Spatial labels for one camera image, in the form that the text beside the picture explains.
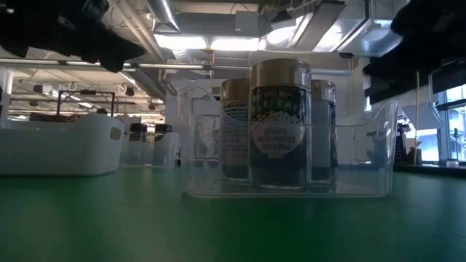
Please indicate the large clear plastic bin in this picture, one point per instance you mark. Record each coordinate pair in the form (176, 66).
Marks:
(204, 174)

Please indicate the ceiling light panel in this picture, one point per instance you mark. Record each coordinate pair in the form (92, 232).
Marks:
(218, 43)

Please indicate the small clear plastic bin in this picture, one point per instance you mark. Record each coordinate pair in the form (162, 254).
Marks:
(164, 153)

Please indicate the round silver ceiling duct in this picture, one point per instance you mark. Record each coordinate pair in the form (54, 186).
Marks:
(164, 14)

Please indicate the green table mat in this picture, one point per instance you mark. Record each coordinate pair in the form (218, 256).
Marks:
(109, 218)

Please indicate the white plastic bin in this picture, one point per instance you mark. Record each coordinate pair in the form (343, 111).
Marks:
(54, 149)

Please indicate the rectangular silver ceiling duct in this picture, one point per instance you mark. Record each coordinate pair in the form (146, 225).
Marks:
(327, 29)

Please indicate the black table frame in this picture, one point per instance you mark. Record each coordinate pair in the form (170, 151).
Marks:
(429, 170)

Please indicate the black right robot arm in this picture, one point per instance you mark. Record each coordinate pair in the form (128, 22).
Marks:
(429, 36)

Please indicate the black mesh background object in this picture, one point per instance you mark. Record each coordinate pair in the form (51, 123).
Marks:
(400, 145)

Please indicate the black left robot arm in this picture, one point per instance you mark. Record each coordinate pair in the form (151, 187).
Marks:
(36, 25)

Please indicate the small multicoloured box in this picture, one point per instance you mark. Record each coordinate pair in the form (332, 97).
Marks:
(163, 129)

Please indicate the grey ceiling box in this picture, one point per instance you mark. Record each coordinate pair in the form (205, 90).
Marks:
(247, 22)

